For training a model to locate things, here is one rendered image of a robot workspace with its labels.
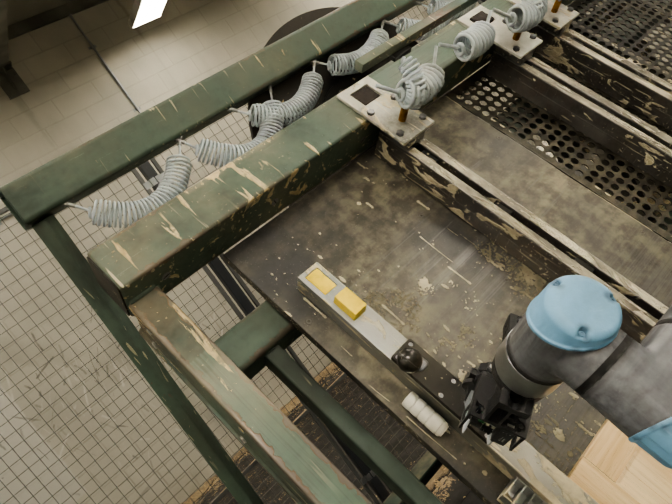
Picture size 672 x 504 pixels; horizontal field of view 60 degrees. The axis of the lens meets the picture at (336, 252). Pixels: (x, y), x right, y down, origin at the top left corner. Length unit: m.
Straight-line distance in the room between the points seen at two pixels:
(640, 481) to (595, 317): 0.54
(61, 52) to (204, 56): 1.34
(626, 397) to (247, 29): 6.36
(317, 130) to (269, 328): 0.41
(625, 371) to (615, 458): 0.49
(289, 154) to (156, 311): 0.39
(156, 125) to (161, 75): 4.61
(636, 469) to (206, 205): 0.84
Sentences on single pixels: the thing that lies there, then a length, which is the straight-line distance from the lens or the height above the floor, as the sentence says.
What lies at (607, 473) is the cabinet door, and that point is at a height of 1.20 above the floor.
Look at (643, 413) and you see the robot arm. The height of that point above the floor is 1.51.
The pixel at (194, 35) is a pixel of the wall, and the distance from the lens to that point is 6.49.
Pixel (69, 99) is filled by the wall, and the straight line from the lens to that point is 5.92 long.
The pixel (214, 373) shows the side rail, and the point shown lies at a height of 1.67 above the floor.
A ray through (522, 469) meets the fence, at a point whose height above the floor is 1.30.
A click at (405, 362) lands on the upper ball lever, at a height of 1.54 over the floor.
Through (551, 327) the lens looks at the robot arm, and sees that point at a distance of 0.58.
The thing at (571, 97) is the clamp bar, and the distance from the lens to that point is 1.50.
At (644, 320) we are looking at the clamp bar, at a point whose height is 1.30.
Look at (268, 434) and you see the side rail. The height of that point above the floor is 1.56.
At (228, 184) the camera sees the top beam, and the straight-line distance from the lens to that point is 1.09.
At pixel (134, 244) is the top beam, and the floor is 1.91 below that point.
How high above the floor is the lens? 1.86
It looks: 9 degrees down
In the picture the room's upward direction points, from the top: 34 degrees counter-clockwise
